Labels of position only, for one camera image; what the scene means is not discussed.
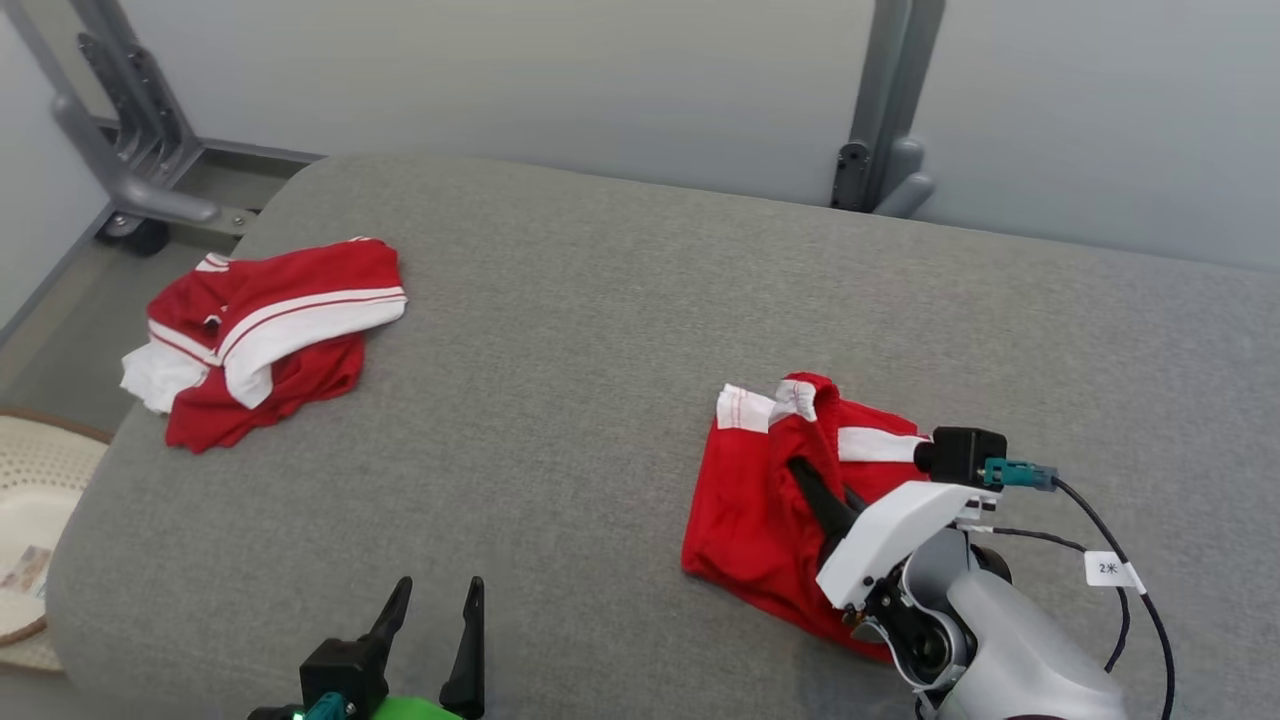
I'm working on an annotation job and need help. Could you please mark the red shorts with white stripes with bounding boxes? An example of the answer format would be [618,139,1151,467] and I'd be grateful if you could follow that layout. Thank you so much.
[682,372,936,663]

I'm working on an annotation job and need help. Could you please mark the printed paper card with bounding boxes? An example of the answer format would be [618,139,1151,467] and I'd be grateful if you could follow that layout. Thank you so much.
[0,545,54,594]

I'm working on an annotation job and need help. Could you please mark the cream woven laundry basket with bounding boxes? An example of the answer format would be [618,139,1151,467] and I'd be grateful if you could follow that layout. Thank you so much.
[0,408,113,673]

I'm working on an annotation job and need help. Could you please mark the grey metal frame post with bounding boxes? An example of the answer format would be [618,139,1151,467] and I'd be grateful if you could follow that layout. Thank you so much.
[830,0,947,219]
[0,0,223,226]

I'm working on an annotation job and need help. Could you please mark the black caster wheel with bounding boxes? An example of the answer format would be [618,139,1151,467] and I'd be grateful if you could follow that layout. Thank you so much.
[95,213,171,257]

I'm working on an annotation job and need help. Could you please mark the grey metal floor rail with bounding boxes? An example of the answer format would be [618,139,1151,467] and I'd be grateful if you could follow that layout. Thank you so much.
[95,115,326,241]

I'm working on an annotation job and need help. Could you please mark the white printed cable label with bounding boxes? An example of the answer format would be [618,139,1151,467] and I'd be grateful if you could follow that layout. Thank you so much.
[1084,550,1147,592]

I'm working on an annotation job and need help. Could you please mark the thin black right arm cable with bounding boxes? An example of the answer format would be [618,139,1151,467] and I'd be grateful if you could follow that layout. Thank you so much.
[992,526,1133,673]

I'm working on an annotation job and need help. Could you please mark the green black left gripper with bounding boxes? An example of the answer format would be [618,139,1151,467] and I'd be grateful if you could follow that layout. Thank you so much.
[368,577,486,720]

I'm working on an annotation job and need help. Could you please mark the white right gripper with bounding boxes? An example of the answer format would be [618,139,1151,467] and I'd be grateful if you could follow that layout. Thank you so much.
[788,455,1001,611]

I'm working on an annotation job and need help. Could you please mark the red white basketball jersey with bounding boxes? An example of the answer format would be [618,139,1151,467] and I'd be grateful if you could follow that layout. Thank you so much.
[120,237,408,453]

